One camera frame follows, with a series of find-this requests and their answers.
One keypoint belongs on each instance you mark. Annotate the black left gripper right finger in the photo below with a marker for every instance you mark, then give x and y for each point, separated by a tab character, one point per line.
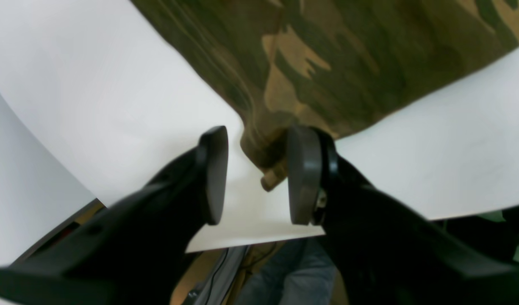
387	253

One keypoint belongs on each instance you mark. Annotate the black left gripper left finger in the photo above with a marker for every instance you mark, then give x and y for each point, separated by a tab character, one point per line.
132	253

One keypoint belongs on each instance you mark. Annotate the camouflage t-shirt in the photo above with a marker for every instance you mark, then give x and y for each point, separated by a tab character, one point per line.
337	65

